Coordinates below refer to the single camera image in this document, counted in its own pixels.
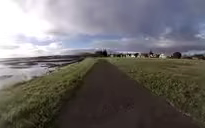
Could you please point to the dark distant tree clump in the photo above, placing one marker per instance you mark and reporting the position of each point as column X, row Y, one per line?
column 101, row 53

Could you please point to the dark asphalt path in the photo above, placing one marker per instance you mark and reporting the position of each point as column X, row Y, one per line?
column 110, row 96

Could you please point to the row of distant buildings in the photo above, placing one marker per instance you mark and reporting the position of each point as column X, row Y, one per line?
column 146, row 55

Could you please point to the grass bank beside water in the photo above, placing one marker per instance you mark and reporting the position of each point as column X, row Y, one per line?
column 36, row 93

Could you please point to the round dark tree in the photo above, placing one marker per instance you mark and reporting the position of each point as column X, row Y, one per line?
column 177, row 55

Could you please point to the wide grass field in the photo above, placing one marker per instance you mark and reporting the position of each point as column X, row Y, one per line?
column 176, row 78

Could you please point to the water with mudflats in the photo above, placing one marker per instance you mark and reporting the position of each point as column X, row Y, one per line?
column 13, row 70

